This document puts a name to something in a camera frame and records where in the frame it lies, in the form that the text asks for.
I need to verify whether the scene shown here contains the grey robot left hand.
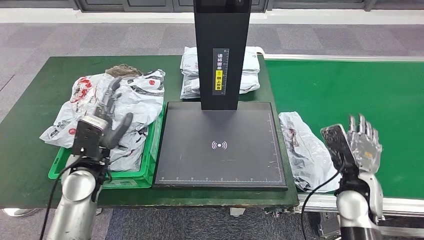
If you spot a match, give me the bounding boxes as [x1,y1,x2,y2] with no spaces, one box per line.
[93,77,134,150]

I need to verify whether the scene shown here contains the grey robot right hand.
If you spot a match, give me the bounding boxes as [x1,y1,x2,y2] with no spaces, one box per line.
[346,114,383,175]

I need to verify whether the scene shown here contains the grey parcel black print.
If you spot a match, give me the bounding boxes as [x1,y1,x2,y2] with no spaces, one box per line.
[107,125,150,172]

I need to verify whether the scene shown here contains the large grey parcel red print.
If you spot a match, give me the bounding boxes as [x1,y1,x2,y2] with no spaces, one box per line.
[39,64,166,150]

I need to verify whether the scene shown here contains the grey parcel faded print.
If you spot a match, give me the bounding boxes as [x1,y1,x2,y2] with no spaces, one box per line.
[278,111,342,193]

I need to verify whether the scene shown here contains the green conveyor belt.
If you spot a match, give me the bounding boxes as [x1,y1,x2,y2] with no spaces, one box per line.
[264,58,424,200]

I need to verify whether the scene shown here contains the flat grey stacked parcel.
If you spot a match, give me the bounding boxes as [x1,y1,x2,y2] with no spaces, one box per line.
[180,46,261,76]
[179,72,261,100]

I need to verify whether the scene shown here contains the green plastic crate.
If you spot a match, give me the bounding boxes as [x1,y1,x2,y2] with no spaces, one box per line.
[48,104,165,190]

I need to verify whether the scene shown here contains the dark cabinet doors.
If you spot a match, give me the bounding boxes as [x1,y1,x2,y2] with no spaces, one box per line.
[74,0,377,12]

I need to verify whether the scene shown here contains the black scanner column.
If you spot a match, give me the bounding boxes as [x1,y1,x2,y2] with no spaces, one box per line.
[193,0,253,111]

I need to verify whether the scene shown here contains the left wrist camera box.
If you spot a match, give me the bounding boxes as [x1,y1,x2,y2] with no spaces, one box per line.
[72,115,109,158]

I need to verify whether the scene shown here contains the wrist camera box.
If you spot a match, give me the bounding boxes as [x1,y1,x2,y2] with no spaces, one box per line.
[320,124,360,176]
[72,115,109,158]

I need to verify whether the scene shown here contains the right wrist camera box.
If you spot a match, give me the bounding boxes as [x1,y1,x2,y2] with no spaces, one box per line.
[320,124,360,176]

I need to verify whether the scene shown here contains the black scanner base plate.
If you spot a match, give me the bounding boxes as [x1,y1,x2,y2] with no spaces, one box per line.
[152,101,288,191]

